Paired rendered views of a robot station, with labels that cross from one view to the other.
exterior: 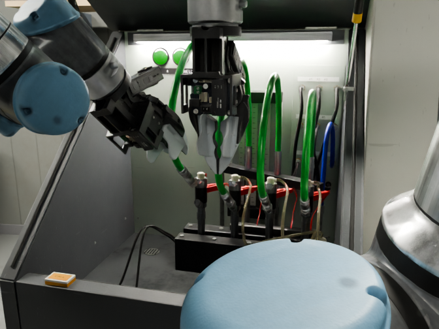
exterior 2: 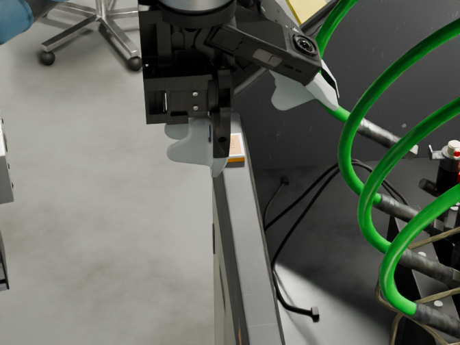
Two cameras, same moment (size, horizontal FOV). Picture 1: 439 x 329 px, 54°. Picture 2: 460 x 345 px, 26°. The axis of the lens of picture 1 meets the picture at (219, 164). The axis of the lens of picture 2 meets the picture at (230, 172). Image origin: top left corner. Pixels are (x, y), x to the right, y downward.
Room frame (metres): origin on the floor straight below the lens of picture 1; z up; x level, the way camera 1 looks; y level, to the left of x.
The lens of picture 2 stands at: (0.39, -0.70, 1.89)
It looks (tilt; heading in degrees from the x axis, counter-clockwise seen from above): 42 degrees down; 69
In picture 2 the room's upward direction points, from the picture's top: straight up
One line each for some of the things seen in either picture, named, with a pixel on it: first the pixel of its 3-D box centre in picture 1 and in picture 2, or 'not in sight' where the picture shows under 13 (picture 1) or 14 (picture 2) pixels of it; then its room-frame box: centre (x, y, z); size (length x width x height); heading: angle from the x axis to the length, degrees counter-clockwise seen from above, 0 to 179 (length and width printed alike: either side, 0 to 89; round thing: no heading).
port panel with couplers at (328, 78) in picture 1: (315, 125); not in sight; (1.15, -0.26, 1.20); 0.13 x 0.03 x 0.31; 76
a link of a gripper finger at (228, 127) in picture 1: (225, 147); (196, 150); (0.62, -0.01, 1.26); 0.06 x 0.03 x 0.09; 166
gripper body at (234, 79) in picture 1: (214, 72); (188, 51); (0.62, 0.01, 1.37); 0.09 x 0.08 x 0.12; 166
